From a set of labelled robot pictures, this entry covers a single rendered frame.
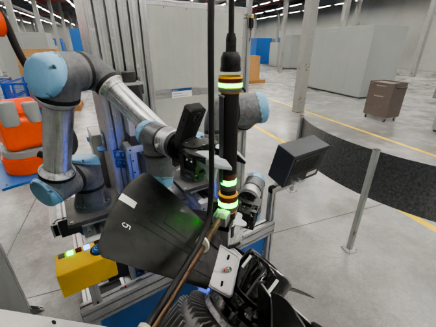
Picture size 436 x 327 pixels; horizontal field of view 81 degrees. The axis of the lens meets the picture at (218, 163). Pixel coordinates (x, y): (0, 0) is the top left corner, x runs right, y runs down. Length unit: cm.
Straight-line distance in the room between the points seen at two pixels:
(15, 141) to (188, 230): 387
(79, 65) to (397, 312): 233
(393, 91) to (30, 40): 1061
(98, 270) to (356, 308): 180
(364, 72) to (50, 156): 977
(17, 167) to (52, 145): 344
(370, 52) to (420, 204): 819
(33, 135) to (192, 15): 279
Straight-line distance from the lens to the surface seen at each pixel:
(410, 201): 233
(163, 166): 73
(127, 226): 46
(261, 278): 57
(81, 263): 93
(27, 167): 436
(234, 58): 46
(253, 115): 93
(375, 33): 1020
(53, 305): 238
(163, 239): 49
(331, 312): 219
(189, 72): 246
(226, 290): 57
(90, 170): 113
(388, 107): 724
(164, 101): 238
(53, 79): 82
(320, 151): 132
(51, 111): 91
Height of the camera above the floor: 167
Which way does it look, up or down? 25 degrees down
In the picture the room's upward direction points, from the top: straight up
